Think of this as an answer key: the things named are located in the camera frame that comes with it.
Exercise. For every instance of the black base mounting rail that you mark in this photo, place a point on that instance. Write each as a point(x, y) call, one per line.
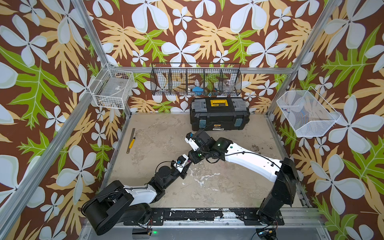
point(249, 216)

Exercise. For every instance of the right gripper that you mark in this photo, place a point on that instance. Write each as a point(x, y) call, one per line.
point(192, 157)

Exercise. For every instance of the yellow handled metal file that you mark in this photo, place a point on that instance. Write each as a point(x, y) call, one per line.
point(131, 142)

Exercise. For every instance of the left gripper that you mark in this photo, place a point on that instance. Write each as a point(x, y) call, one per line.
point(183, 173)

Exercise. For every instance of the blue object in basket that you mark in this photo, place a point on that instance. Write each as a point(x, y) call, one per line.
point(197, 91)

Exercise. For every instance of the white wire basket left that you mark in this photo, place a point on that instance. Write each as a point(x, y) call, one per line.
point(111, 88)

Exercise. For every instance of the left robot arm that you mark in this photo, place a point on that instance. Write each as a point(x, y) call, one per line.
point(119, 203)

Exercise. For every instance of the black toolbox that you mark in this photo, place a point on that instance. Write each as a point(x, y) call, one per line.
point(219, 114)

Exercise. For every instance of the white wire basket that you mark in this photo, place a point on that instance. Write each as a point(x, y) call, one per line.
point(309, 114)
point(111, 88)

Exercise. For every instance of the white wire basket right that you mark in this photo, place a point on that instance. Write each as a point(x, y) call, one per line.
point(309, 114)

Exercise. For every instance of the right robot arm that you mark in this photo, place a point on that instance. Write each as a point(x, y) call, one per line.
point(282, 173)

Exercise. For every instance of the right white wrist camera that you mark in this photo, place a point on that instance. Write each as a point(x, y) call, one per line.
point(191, 140)

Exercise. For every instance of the black wire basket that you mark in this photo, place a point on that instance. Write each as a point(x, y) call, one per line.
point(217, 79)

